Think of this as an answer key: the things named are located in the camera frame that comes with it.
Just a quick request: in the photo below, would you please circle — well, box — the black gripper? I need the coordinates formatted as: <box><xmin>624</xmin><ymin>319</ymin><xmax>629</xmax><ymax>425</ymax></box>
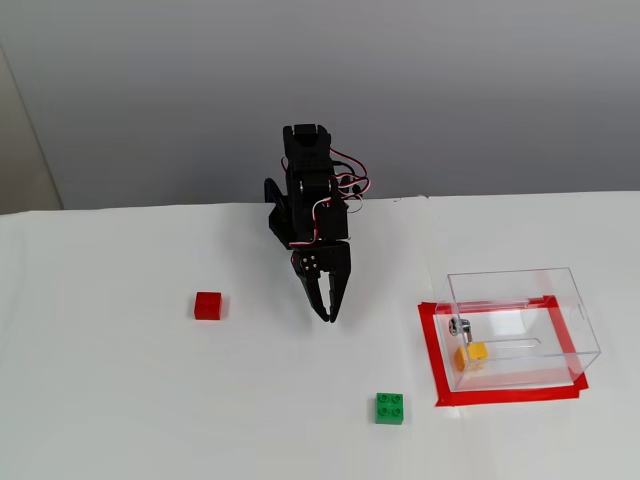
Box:
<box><xmin>290</xmin><ymin>241</ymin><xmax>353</xmax><ymax>324</ymax></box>

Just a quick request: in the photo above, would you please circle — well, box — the yellow lego brick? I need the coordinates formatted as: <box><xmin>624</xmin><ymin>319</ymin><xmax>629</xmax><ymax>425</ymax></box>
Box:
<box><xmin>453</xmin><ymin>341</ymin><xmax>489</xmax><ymax>374</ymax></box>

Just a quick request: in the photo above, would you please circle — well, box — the red lego brick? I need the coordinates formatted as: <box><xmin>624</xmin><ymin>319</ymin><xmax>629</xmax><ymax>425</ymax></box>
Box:
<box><xmin>193</xmin><ymin>291</ymin><xmax>224</xmax><ymax>321</ymax></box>

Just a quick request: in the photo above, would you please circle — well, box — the green lego brick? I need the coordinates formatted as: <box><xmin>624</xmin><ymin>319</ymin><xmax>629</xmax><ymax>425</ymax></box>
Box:
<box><xmin>375</xmin><ymin>392</ymin><xmax>406</xmax><ymax>426</ymax></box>

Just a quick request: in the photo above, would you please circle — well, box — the transparent plastic box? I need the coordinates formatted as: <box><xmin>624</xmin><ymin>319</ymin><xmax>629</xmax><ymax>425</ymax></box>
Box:
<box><xmin>446</xmin><ymin>267</ymin><xmax>601</xmax><ymax>394</ymax></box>

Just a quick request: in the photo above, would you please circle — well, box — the red tape square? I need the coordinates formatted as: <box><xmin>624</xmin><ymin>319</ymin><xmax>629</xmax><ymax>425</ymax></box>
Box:
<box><xmin>417</xmin><ymin>294</ymin><xmax>590</xmax><ymax>409</ymax></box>

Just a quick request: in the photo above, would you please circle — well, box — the red white gripper cable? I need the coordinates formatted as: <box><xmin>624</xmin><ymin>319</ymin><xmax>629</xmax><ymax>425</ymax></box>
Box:
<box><xmin>289</xmin><ymin>196</ymin><xmax>335</xmax><ymax>249</ymax></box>

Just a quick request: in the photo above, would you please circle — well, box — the red white arm cable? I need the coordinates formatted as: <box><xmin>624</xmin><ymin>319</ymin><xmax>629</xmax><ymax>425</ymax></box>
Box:
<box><xmin>331</xmin><ymin>149</ymin><xmax>370</xmax><ymax>212</ymax></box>

